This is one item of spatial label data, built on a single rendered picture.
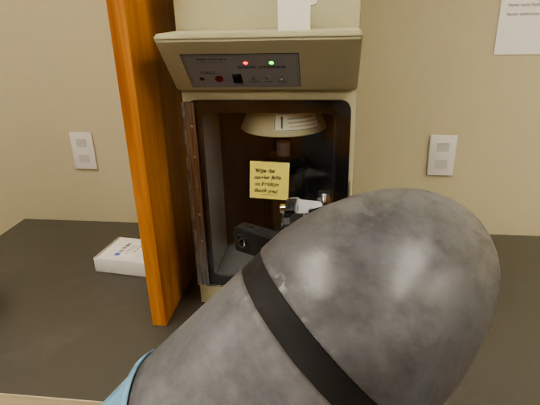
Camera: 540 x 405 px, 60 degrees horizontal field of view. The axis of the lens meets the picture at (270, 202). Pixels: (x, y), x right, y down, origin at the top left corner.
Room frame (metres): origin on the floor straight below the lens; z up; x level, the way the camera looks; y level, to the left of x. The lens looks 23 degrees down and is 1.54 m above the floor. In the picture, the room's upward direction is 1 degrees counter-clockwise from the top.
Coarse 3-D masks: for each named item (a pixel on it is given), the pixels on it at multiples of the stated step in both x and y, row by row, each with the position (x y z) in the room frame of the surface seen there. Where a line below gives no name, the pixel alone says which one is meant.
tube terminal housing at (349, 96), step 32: (192, 0) 0.88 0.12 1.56; (224, 0) 0.87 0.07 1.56; (256, 0) 0.86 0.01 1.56; (320, 0) 0.85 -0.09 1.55; (352, 0) 0.84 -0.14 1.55; (192, 96) 0.88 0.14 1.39; (224, 96) 0.87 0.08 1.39; (256, 96) 0.86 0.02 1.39; (288, 96) 0.86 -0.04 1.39; (320, 96) 0.85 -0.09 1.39; (352, 96) 0.84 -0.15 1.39; (352, 128) 0.84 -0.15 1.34; (352, 160) 0.84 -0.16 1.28
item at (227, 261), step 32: (224, 128) 0.86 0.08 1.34; (256, 128) 0.85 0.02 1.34; (288, 128) 0.84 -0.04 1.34; (320, 128) 0.84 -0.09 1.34; (224, 160) 0.86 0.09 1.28; (256, 160) 0.85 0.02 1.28; (288, 160) 0.84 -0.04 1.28; (320, 160) 0.84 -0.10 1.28; (224, 192) 0.86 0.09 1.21; (288, 192) 0.84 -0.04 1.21; (320, 192) 0.84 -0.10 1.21; (224, 224) 0.86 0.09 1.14; (256, 224) 0.85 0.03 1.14; (224, 256) 0.86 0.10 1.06
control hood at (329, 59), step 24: (168, 48) 0.78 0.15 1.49; (192, 48) 0.77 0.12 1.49; (216, 48) 0.77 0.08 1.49; (240, 48) 0.77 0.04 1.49; (264, 48) 0.76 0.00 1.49; (288, 48) 0.76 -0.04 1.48; (312, 48) 0.75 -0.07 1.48; (336, 48) 0.75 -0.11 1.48; (360, 48) 0.75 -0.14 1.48; (312, 72) 0.79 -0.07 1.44; (336, 72) 0.79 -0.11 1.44
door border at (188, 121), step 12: (192, 108) 0.87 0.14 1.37; (192, 120) 0.87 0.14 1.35; (192, 132) 0.87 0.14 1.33; (192, 144) 0.87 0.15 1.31; (192, 156) 0.87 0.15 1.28; (192, 168) 0.87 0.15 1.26; (192, 180) 0.87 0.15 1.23; (192, 204) 0.87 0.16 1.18; (204, 228) 0.87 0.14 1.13; (204, 240) 0.87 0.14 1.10; (204, 252) 0.87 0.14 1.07; (204, 264) 0.87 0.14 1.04; (204, 276) 0.87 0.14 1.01
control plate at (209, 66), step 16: (192, 64) 0.80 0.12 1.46; (208, 64) 0.80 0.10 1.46; (224, 64) 0.79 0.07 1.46; (240, 64) 0.79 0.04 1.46; (256, 64) 0.79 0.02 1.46; (288, 64) 0.78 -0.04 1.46; (192, 80) 0.83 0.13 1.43; (208, 80) 0.83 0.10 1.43; (224, 80) 0.83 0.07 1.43; (256, 80) 0.82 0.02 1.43; (272, 80) 0.81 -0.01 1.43; (288, 80) 0.81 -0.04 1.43
